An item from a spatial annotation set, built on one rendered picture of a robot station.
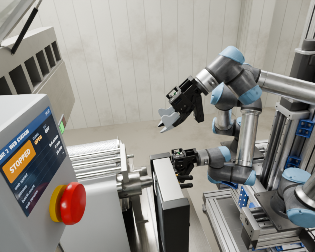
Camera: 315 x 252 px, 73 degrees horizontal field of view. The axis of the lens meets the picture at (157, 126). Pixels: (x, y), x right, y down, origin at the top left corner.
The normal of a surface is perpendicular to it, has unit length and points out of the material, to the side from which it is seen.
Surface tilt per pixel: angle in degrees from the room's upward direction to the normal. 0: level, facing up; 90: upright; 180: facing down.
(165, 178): 0
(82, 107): 90
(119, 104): 90
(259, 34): 90
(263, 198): 0
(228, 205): 0
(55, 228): 90
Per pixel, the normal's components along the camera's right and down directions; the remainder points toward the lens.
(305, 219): -0.33, 0.61
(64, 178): 1.00, -0.04
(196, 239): -0.06, -0.86
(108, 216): 0.18, 0.49
